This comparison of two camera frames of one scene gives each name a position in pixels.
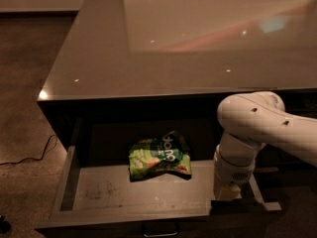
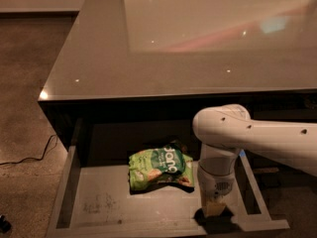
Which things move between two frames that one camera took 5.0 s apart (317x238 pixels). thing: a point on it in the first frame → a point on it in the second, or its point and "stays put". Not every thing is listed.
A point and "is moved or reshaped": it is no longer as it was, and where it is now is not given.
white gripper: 232,172 → 215,183
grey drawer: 152,178 is moved or reshaped
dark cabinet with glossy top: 133,62 stays put
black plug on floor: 5,227 stays put
